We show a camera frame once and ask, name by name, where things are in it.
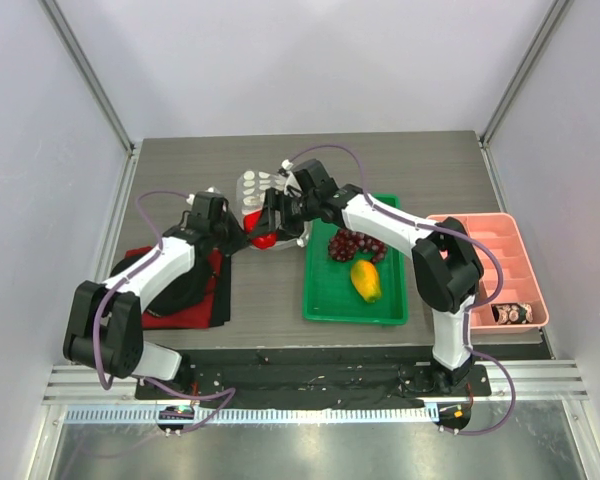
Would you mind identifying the red fake pepper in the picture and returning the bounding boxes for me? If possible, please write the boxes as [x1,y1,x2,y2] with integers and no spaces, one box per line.
[243,212,277,250]

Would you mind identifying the clear dotted zip bag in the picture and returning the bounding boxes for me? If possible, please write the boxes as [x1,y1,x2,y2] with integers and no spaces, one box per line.
[236,163,311,250]

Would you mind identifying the purple fake grapes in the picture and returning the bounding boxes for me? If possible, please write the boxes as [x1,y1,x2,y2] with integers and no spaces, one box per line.
[327,229,388,264]

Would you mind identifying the orange green fake mango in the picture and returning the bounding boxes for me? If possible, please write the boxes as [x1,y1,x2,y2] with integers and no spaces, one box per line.
[350,260,382,303]

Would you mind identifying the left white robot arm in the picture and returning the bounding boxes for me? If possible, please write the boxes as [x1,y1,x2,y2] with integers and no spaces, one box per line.
[63,189,248,399]

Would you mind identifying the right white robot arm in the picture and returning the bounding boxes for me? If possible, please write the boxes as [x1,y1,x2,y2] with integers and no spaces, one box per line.
[243,159,484,395]

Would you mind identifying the black cap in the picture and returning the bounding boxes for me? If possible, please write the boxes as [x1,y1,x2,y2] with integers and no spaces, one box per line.
[146,251,222,324]

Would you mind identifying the red folded cloth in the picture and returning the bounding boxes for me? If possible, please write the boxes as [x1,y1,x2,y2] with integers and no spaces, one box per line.
[142,250,231,330]

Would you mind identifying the green plastic tray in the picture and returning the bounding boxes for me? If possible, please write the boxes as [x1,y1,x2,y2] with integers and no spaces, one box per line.
[303,220,409,326]

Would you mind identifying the patterned roll in organizer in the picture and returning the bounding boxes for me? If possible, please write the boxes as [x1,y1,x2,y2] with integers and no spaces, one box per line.
[491,303,533,325]

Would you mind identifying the pink compartment organizer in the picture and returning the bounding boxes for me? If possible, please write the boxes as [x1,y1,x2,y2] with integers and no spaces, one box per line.
[452,212,549,334]

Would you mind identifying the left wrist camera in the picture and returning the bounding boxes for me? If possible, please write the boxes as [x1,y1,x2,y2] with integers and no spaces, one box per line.
[186,188,228,222]

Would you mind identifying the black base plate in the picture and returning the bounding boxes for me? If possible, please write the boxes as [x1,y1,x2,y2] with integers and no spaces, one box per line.
[136,346,492,409]

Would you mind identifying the white slotted cable duct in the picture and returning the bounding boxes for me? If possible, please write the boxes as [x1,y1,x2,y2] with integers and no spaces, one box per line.
[64,403,439,426]

